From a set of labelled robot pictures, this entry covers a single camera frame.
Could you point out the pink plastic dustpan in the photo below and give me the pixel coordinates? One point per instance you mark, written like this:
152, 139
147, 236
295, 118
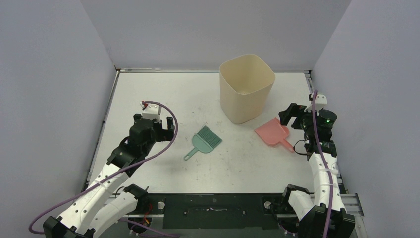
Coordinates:
273, 134

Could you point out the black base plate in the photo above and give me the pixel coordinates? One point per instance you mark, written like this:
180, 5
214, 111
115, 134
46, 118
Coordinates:
217, 211

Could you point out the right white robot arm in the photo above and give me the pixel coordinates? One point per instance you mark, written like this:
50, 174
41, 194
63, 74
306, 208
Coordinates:
324, 215

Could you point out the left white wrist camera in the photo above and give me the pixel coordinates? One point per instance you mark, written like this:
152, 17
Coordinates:
151, 112

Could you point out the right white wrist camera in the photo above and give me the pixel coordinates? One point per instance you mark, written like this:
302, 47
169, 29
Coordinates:
317, 102

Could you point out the aluminium rail frame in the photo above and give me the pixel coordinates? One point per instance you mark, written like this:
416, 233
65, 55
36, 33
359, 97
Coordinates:
322, 156

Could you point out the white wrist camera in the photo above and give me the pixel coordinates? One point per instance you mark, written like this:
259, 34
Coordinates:
151, 112
317, 102

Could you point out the green hand brush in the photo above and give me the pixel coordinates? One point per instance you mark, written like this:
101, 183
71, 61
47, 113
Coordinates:
204, 141

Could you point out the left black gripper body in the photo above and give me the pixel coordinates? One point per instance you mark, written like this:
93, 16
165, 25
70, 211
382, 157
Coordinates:
159, 134

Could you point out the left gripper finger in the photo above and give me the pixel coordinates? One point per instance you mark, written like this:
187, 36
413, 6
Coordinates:
137, 117
169, 132

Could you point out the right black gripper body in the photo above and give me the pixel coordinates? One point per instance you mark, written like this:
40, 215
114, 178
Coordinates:
295, 114

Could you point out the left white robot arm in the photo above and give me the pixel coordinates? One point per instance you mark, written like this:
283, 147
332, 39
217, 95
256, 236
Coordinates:
88, 216

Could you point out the beige plastic waste bin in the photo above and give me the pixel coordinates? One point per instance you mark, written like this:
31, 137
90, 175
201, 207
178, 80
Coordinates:
245, 83

